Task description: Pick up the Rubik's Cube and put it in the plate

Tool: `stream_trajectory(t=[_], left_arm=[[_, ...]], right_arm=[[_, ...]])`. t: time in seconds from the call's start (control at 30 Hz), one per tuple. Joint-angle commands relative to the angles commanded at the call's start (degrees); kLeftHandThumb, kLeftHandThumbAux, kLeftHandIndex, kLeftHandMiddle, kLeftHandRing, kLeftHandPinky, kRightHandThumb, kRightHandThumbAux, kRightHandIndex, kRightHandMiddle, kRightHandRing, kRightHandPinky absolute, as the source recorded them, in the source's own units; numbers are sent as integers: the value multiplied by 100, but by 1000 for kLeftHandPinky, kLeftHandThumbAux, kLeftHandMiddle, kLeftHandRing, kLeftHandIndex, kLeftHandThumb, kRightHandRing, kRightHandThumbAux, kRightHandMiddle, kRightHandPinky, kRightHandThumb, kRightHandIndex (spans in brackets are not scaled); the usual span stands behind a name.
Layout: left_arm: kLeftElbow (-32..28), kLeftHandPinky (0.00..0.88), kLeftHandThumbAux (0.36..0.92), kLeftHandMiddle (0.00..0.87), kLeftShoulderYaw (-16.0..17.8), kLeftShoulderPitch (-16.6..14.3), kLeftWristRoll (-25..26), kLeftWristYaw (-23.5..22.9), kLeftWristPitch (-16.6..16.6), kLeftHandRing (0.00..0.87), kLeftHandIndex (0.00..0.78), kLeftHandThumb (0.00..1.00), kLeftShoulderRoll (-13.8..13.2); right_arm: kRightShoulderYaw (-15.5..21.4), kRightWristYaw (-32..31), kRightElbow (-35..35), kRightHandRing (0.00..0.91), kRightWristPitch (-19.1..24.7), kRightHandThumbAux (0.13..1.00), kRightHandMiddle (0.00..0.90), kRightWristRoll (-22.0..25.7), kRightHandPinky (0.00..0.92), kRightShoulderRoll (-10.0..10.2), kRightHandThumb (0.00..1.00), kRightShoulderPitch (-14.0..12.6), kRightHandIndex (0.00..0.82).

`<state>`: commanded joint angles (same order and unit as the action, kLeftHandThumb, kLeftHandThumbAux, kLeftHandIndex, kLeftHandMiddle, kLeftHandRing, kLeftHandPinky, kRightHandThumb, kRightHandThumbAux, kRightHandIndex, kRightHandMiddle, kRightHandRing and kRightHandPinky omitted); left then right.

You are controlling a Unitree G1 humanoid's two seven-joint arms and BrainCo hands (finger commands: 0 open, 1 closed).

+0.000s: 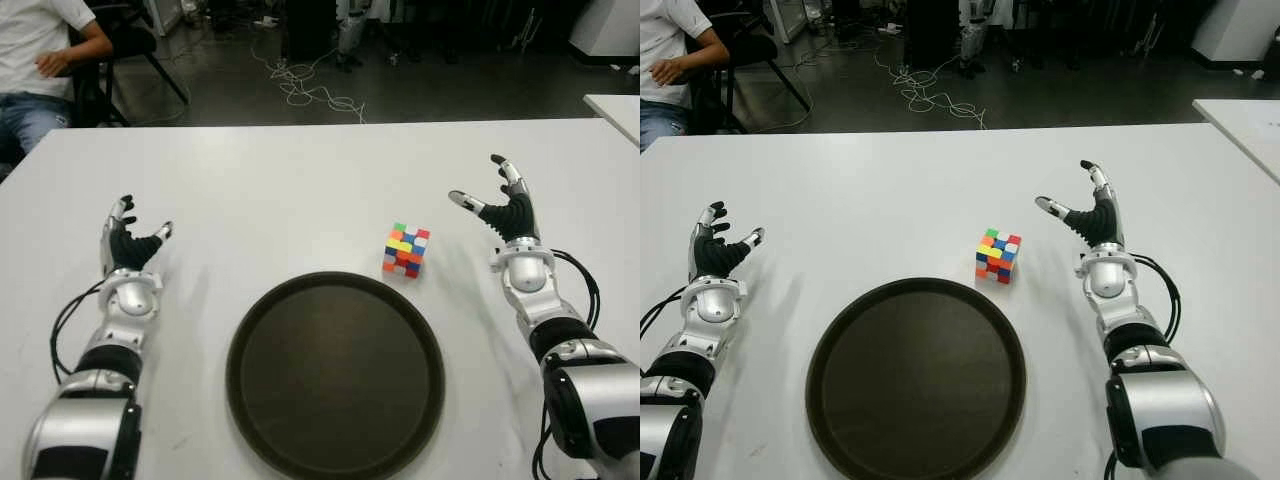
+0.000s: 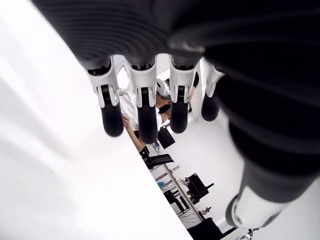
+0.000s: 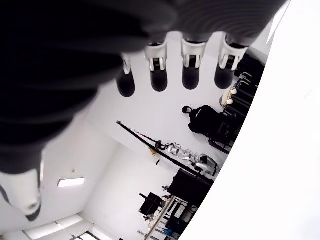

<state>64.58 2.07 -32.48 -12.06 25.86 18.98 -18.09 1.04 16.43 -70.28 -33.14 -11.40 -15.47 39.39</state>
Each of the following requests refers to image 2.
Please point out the white VR headset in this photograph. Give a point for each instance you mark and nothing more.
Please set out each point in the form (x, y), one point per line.
(163, 87)

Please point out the black equipment stand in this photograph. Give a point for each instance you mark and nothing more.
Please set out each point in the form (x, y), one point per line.
(197, 187)

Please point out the person in white shirt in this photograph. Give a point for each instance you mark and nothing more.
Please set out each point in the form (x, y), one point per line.
(163, 117)

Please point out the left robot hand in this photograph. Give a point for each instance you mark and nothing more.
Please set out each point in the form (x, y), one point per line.
(225, 37)

